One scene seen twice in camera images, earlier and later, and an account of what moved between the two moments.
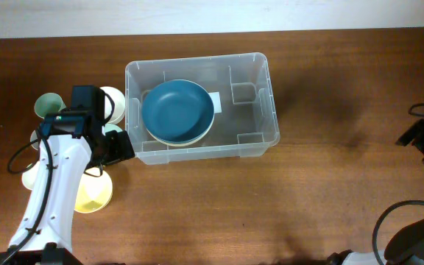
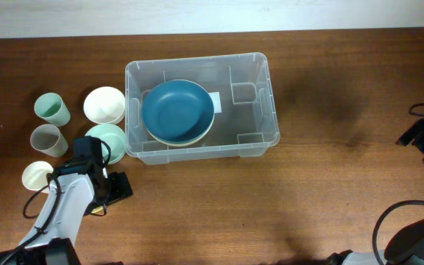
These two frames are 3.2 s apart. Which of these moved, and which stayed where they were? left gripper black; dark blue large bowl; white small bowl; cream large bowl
Moved: left gripper black
Stayed: dark blue large bowl; cream large bowl; white small bowl
